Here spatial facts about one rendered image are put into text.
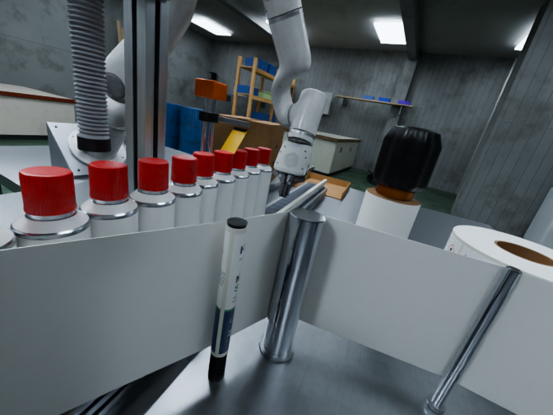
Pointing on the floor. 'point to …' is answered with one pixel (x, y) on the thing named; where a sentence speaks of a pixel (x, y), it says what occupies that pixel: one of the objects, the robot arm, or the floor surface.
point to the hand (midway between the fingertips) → (284, 190)
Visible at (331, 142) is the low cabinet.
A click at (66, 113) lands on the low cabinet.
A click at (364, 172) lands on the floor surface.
